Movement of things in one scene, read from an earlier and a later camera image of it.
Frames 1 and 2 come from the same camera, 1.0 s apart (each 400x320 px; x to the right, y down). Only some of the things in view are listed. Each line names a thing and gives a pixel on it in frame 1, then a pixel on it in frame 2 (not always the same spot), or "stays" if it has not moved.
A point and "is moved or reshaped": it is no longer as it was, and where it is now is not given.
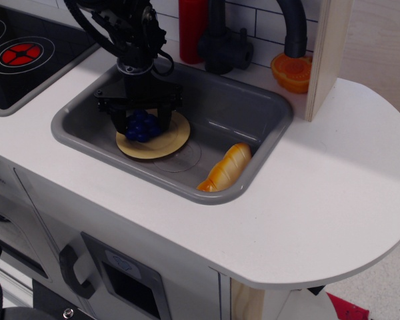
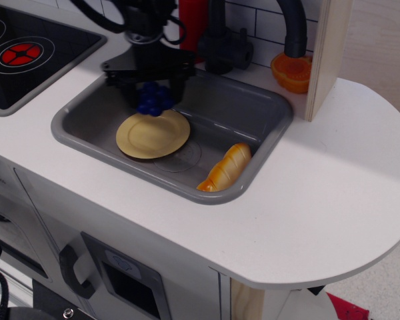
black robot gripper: x=139 y=90 to x=147 y=62
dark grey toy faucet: x=223 y=51 stays
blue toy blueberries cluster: x=142 y=126 is moved or reshaped
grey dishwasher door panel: x=134 y=290 stays
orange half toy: x=292 y=74 stays
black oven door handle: x=67 y=259 stays
